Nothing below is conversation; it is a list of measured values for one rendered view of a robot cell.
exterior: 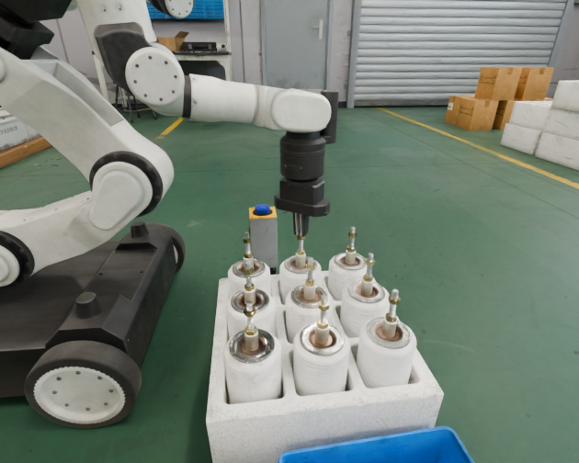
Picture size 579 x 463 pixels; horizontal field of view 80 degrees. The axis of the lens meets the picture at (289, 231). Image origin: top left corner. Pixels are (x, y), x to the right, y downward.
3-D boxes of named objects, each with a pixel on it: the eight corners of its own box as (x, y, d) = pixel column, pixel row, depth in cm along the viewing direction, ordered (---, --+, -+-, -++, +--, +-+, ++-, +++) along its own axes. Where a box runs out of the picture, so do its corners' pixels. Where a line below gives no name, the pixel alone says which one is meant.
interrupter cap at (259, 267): (269, 263, 80) (269, 261, 80) (258, 281, 74) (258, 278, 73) (240, 258, 82) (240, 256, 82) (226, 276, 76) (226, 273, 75)
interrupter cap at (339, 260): (357, 275, 76) (357, 272, 76) (327, 264, 80) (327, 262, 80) (371, 261, 81) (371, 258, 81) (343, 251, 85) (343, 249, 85)
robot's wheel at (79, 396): (41, 434, 69) (5, 363, 60) (54, 412, 74) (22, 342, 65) (144, 425, 71) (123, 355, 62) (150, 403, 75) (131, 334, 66)
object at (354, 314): (334, 367, 75) (339, 301, 67) (340, 337, 83) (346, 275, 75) (379, 378, 73) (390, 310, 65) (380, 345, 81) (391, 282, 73)
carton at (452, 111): (468, 121, 414) (473, 95, 401) (479, 124, 393) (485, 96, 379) (444, 121, 412) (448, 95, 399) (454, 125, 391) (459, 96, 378)
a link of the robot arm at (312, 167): (265, 209, 72) (263, 153, 66) (287, 196, 79) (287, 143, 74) (320, 222, 67) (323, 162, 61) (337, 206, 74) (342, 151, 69)
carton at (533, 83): (544, 99, 354) (554, 67, 340) (522, 99, 352) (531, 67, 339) (525, 96, 380) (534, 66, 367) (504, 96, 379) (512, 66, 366)
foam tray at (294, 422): (216, 487, 60) (205, 422, 52) (225, 332, 95) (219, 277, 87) (425, 458, 65) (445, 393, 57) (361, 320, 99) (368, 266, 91)
